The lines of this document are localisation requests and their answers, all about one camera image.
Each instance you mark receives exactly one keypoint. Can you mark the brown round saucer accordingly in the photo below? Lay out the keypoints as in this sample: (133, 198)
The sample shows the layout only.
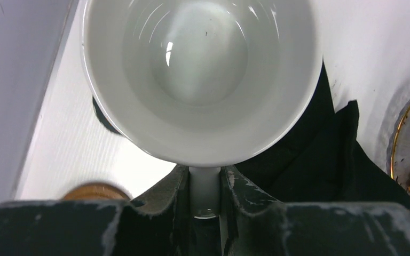
(100, 191)

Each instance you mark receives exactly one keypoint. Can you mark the white and blue mug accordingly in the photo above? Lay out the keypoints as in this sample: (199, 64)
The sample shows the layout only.
(205, 84)

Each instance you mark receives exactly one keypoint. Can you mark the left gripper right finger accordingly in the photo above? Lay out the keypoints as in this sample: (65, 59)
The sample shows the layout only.
(255, 223)

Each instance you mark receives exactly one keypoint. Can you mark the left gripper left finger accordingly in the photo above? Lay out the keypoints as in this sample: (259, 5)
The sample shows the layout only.
(155, 223)

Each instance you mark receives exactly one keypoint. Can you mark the black cloth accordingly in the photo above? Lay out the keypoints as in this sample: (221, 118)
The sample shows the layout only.
(320, 159)

